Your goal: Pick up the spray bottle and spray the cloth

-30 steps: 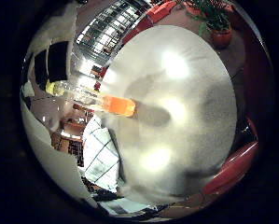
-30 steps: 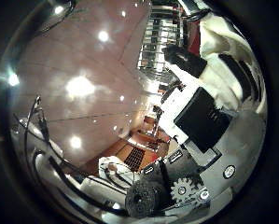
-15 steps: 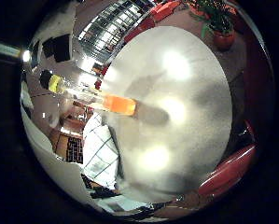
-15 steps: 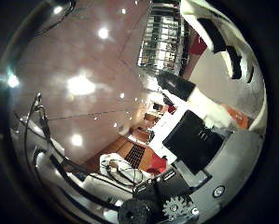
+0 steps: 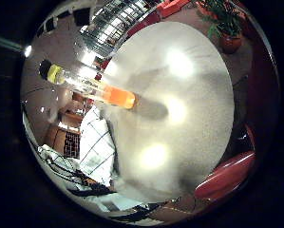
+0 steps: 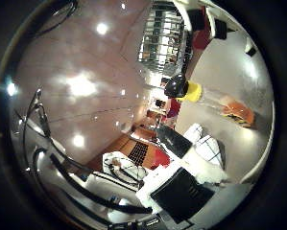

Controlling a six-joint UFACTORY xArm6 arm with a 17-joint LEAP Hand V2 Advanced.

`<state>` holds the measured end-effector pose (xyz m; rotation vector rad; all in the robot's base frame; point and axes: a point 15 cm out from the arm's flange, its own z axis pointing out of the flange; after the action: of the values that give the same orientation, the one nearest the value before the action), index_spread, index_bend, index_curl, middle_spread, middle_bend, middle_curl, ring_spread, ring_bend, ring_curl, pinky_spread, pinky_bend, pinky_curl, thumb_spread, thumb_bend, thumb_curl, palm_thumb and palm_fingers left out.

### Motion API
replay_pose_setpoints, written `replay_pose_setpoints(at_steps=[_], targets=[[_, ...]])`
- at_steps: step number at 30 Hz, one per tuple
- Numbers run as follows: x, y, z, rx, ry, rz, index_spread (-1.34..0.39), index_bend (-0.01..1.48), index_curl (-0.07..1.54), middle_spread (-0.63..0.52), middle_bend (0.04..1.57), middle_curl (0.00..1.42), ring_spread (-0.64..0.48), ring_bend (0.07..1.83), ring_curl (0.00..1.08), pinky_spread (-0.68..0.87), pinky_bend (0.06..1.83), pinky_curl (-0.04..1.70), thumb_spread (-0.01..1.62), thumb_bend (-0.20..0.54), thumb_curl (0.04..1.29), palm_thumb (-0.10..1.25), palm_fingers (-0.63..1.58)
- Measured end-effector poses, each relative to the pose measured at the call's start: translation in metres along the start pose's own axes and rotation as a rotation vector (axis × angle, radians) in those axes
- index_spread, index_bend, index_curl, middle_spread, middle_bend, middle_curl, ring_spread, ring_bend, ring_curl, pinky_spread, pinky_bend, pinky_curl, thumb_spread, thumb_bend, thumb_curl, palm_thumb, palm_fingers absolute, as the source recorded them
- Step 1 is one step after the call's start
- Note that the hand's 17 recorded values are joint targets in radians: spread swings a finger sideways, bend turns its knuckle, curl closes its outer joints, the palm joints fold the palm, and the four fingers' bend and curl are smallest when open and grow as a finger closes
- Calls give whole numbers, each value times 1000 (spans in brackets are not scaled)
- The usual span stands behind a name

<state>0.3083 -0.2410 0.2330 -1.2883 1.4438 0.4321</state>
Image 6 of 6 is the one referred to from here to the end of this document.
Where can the black grid floor mat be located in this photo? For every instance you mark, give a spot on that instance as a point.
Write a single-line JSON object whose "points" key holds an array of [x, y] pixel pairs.
{"points": [[138, 153]]}

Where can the white cloth blue grid lines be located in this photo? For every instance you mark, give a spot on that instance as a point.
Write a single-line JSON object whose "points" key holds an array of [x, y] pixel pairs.
{"points": [[207, 150]]}

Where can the clear spray bottle orange liquid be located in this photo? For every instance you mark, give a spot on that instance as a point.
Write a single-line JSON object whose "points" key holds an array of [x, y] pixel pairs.
{"points": [[237, 111]]}

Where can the gridded window frame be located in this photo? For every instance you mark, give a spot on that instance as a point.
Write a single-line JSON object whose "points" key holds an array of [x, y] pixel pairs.
{"points": [[162, 38]]}

